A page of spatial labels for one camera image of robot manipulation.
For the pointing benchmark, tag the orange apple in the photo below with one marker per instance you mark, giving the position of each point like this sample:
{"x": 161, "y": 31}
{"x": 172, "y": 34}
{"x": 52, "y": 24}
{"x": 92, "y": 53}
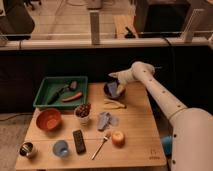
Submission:
{"x": 118, "y": 138}

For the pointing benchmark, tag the orange bowl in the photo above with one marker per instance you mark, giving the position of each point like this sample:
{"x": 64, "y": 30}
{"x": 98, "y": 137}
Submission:
{"x": 49, "y": 119}

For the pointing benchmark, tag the blue object under table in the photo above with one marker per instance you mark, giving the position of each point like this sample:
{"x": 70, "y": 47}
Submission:
{"x": 167, "y": 145}

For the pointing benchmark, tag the black handled knife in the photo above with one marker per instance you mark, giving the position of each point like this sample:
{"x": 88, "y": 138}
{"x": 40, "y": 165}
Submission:
{"x": 57, "y": 94}

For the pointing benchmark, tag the black remote control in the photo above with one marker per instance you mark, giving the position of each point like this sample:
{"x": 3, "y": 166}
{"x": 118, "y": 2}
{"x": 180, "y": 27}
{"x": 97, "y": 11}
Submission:
{"x": 79, "y": 142}

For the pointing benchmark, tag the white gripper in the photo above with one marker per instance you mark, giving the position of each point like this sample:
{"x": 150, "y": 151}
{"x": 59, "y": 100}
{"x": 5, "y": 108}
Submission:
{"x": 124, "y": 77}

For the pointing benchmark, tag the silver metal cup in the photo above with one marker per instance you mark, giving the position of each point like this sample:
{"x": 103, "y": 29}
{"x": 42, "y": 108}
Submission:
{"x": 28, "y": 150}

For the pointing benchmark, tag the blue plastic cup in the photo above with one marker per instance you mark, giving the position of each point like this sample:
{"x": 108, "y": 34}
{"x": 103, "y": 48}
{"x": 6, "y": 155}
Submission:
{"x": 61, "y": 148}

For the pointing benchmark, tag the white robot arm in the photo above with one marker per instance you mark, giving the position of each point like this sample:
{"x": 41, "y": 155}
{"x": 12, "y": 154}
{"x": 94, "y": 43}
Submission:
{"x": 192, "y": 140}

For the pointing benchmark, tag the green plastic tray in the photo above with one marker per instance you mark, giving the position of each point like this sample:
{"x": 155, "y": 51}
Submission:
{"x": 50, "y": 85}

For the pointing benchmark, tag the light purple cloth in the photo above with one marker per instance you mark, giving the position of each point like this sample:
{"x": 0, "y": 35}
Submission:
{"x": 105, "y": 119}

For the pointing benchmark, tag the gold fork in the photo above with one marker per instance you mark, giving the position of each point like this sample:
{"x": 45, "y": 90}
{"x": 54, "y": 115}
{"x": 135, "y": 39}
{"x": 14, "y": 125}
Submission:
{"x": 105, "y": 139}

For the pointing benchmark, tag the yellow banana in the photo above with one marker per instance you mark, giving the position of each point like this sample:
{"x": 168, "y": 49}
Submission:
{"x": 113, "y": 104}

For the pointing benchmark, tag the red chili pepper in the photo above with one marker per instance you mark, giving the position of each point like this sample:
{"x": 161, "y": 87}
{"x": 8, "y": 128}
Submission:
{"x": 76, "y": 96}

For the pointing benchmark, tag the dark purple bowl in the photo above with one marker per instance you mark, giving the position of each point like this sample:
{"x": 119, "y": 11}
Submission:
{"x": 106, "y": 91}

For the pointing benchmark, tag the cup with pine cones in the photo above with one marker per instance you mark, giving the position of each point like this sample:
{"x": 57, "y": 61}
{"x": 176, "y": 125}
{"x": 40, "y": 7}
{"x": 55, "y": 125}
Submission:
{"x": 82, "y": 113}

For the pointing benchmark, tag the black office chair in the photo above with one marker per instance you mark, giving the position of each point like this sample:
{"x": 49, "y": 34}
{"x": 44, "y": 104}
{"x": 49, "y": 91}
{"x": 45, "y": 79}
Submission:
{"x": 16, "y": 24}

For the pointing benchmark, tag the purple sponge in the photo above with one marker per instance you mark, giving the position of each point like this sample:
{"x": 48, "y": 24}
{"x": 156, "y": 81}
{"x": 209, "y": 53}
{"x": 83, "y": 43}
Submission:
{"x": 112, "y": 87}

